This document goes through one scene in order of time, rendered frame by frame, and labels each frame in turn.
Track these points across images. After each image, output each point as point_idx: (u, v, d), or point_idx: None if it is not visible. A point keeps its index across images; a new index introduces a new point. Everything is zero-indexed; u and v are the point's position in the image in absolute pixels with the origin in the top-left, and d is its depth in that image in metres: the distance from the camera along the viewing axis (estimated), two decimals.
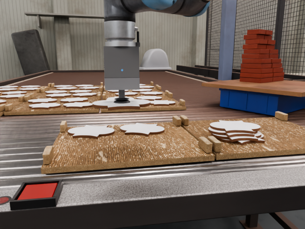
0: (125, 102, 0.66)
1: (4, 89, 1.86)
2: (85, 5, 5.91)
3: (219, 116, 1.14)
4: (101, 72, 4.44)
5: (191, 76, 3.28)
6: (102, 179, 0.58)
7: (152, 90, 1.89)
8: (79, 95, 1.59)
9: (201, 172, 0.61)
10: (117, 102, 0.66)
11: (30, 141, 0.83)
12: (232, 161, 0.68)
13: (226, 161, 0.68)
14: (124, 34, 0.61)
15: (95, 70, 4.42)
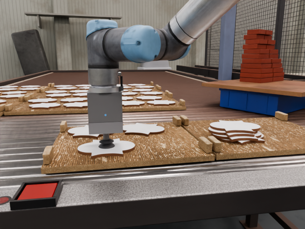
0: (109, 147, 0.68)
1: (4, 89, 1.86)
2: (85, 5, 5.91)
3: (219, 116, 1.14)
4: None
5: (191, 76, 3.28)
6: (102, 179, 0.58)
7: (152, 90, 1.89)
8: (79, 95, 1.59)
9: (201, 172, 0.61)
10: (102, 147, 0.68)
11: (30, 141, 0.83)
12: (232, 161, 0.68)
13: (226, 161, 0.68)
14: (107, 82, 0.63)
15: None
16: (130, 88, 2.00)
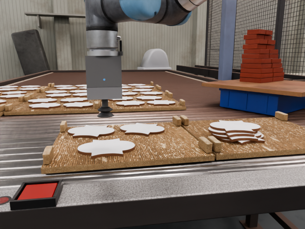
0: (108, 116, 0.66)
1: (4, 89, 1.86)
2: (85, 5, 5.91)
3: (219, 116, 1.14)
4: None
5: (191, 76, 3.28)
6: (102, 179, 0.58)
7: (152, 90, 1.89)
8: (79, 95, 1.59)
9: (201, 172, 0.61)
10: (100, 116, 0.66)
11: (30, 141, 0.83)
12: (232, 161, 0.68)
13: (226, 161, 0.68)
14: (105, 44, 0.61)
15: None
16: (130, 88, 2.00)
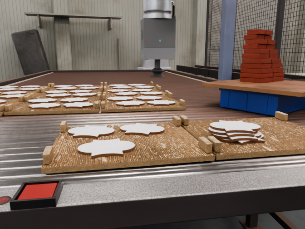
0: (161, 76, 0.72)
1: (4, 89, 1.86)
2: (85, 5, 5.91)
3: (219, 116, 1.14)
4: (101, 72, 4.44)
5: (191, 76, 3.28)
6: (102, 179, 0.58)
7: (152, 90, 1.89)
8: (79, 95, 1.59)
9: (201, 172, 0.61)
10: (154, 77, 0.72)
11: (30, 141, 0.83)
12: (232, 161, 0.68)
13: (226, 161, 0.68)
14: (163, 7, 0.66)
15: (95, 70, 4.42)
16: (130, 88, 2.00)
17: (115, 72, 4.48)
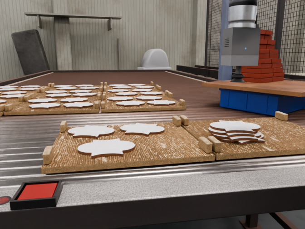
0: (243, 81, 0.77)
1: (4, 89, 1.86)
2: (85, 5, 5.91)
3: (219, 116, 1.14)
4: (101, 72, 4.44)
5: (191, 76, 3.28)
6: (102, 179, 0.58)
7: (152, 90, 1.89)
8: (79, 95, 1.59)
9: (201, 172, 0.61)
10: (236, 82, 0.76)
11: (30, 141, 0.83)
12: (232, 161, 0.68)
13: (226, 161, 0.68)
14: (251, 17, 0.71)
15: (95, 70, 4.42)
16: (130, 88, 2.00)
17: (115, 72, 4.48)
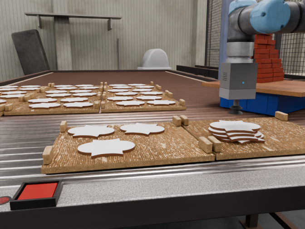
0: (240, 113, 0.78)
1: (4, 89, 1.86)
2: (85, 5, 5.91)
3: (219, 116, 1.14)
4: (101, 72, 4.44)
5: (191, 76, 3.28)
6: (102, 179, 0.58)
7: (152, 90, 1.89)
8: (79, 95, 1.59)
9: (201, 172, 0.61)
10: (234, 114, 0.78)
11: (30, 141, 0.83)
12: (232, 161, 0.68)
13: (226, 161, 0.68)
14: (248, 53, 0.73)
15: (95, 70, 4.42)
16: (130, 88, 2.00)
17: (115, 72, 4.48)
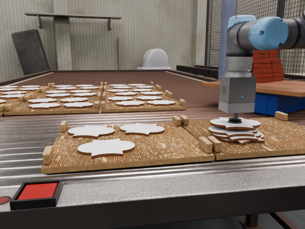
0: (240, 122, 0.79)
1: (4, 89, 1.86)
2: (85, 5, 5.91)
3: (219, 116, 1.14)
4: (101, 72, 4.44)
5: (191, 76, 3.28)
6: (102, 179, 0.58)
7: (152, 90, 1.89)
8: (79, 95, 1.59)
9: (201, 172, 0.61)
10: (233, 123, 0.79)
11: (30, 141, 0.83)
12: (232, 161, 0.68)
13: (226, 161, 0.68)
14: (247, 67, 0.74)
15: (95, 70, 4.42)
16: (130, 88, 2.00)
17: (115, 72, 4.48)
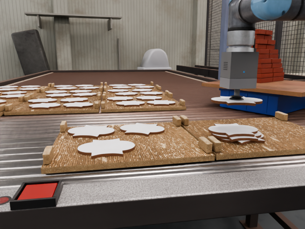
0: (242, 99, 0.78)
1: (4, 89, 1.86)
2: (85, 5, 5.91)
3: (219, 116, 1.14)
4: (101, 72, 4.44)
5: (191, 76, 3.28)
6: (102, 179, 0.58)
7: (152, 90, 1.89)
8: (79, 95, 1.59)
9: (201, 172, 0.61)
10: (235, 99, 0.77)
11: (30, 141, 0.83)
12: (232, 161, 0.68)
13: (226, 161, 0.68)
14: (249, 42, 0.72)
15: (95, 70, 4.42)
16: (130, 88, 2.00)
17: (115, 72, 4.48)
